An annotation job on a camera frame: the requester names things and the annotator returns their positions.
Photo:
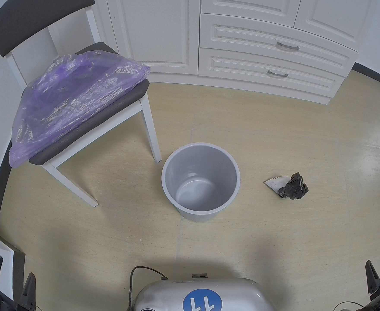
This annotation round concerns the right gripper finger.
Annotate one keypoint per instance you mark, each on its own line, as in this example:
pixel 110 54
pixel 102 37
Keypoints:
pixel 372 277

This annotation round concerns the black plastic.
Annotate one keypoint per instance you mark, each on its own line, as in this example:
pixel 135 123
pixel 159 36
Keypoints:
pixel 294 188

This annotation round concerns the purple plastic bag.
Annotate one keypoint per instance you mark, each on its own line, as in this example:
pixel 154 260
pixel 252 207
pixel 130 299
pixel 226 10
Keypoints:
pixel 76 89

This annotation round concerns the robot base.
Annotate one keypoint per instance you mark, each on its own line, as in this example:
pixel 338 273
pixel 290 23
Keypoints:
pixel 164 295

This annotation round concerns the white trash bin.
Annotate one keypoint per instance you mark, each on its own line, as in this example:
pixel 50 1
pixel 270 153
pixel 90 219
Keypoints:
pixel 199 173

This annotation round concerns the white chair with grey seat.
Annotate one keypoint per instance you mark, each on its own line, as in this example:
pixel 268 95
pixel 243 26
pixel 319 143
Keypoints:
pixel 86 109

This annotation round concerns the white wardrobe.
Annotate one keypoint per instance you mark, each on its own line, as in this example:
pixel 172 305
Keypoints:
pixel 248 44

